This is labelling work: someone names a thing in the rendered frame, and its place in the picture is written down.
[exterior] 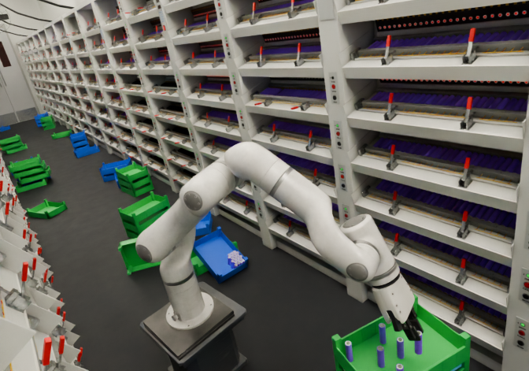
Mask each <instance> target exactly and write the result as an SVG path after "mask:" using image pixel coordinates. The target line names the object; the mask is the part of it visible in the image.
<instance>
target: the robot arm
mask: <svg viewBox="0 0 529 371"><path fill-rule="evenodd" d="M245 180H250V181H252V182H253V183H255V184H256V185H257V186H258V187H260V188H261V189H262V190H263V191H265V192H266V193H268V194H269V195H271V196H272V197H273V198H274V199H275V200H277V201H278V202H280V203H281V204H282V205H284V206H285V207H286V208H288V209H289V210H290V211H291V212H293V213H294V214H296V215H297V216H299V217H300V218H301V219H302V220H303V221H304V222H305V224H306V227H307V229H308V232H309V236H310V239H311V240H312V243H313V245H314V247H315V248H316V250H317V251H318V252H319V254H320V255H321V256H322V257H323V258H324V259H325V260H326V261H327V262H329V263H330V264H331V265H332V266H334V267H335V268H336V269H337V270H338V271H339V272H341V273H342V274H344V275H345V276H347V277H349V278H350V279H351V280H354V281H356V282H359V283H366V282H368V284H370V285H371V286H372V291H373V295H374V297H375V300H376V302H377V305H378V307H379V309H380V311H381V313H382V315H383V317H384V319H385V321H386V323H387V324H390V323H391V322H392V324H393V327H394V331H395V332H400V331H401V330H402V329H403V331H404V333H405V334H406V336H407V338H408V340H410V341H420V340H421V338H420V335H419V334H418V332H417V331H421V332H422V333H424V330H423V328H422V326H421V325H420V323H419V321H418V319H416V318H417V315H416V312H415V310H414V306H413V303H414V301H415V298H414V295H413V293H412V291H411V289H410V287H409V285H408V284H407V282H406V281H405V279H404V277H403V276H402V275H401V274H400V269H399V267H398V264H397V263H396V261H395V260H394V257H393V255H392V253H391V252H390V250H389V248H388V246H387V244H386V243H385V241H384V239H383V237H382V235H381V234H380V232H379V229H378V228H377V226H376V224H375V222H374V221H373V219H372V217H371V216H370V215H369V214H361V215H358V216H356V217H353V218H351V219H349V220H348V221H346V222H345V223H344V224H343V225H342V226H341V228H339V227H338V225H337V224H336V223H335V219H334V218H333V214H332V202H331V199H330V198H329V196H328V195H327V194H326V193H325V192H323V191H322V190H320V189H319V188H318V187H317V186H316V185H314V184H313V183H311V182H310V181H309V180H307V179H306V178H305V177H304V176H303V175H301V174H300V173H298V172H297V171H296V170H294V169H293V168H291V167H290V166H289V165H288V164H287V163H285V162H284V161H282V160H281V159H279V158H278V157H276V156H275V155H274V154H273V153H272V152H270V151H269V150H267V149H266V148H264V147H263V146H261V145H259V144H257V143H253V142H242V143H238V144H236V145H234V146H233V147H231V148H230V149H228V150H227V151H226V152H225V154H224V155H223V156H222V157H220V158H219V159H217V160H216V161H215V162H214V163H212V164H211V165H209V166H208V167H207V168H205V169H203V170H202V171H201V172H200V173H198V174H197V175H196V176H194V177H193V178H192V179H190V180H189V181H188V182H187V183H186V184H185V185H184V186H183V187H182V189H181V190H180V192H179V199H178V200H177V201H176V202H175V203H174V205H173V206H172V207H171V208H170V209H169V210H168V211H167V212H165V213H164V214H163V215H162V216H161V217H160V218H158V219H157V220H156V221H155V222H154V223H153V224H152V225H151V226H150V227H148V228H147V229H146V230H144V231H143V232H142V233H141V234H140V235H139V237H138V239H137V240H136V245H135V248H136V251H137V254H138V255H139V257H140V258H141V259H142V260H143V261H145V262H149V263H156V262H160V261H161V264H160V274H161V279H162V280H163V283H164V286H165V289H166V291H167V294H168V297H169V300H170V303H171V306H170V307H169V308H168V311H167V313H166V319H167V322H168V324H169V325H170V326H171V327H172V328H174V329H177V330H188V329H192V328H196V327H198V326H199V325H201V324H203V323H204V322H205V321H207V319H208V318H209V317H210V316H211V314H212V312H213V308H214V303H213V299H212V297H211V296H210V295H208V294H206V293H204V292H201V290H200V287H199V285H198V280H197V277H196V275H195V272H194V267H193V265H192V262H191V254H192V250H193V247H194V240H195V235H196V227H195V226H196V225H197V224H198V223H199V222H200V221H201V220H202V219H203V218H204V217H205V216H206V215H207V214H208V212H209V211H210V210H211V209H212V208H213V207H214V206H215V205H217V204H218V203H219V202H220V201H221V200H222V199H224V198H225V197H226V196H227V195H229V194H230V193H231V192H232V191H233V190H234V189H236V188H237V187H238V186H239V185H240V184H241V183H243V182H244V181H245Z"/></svg>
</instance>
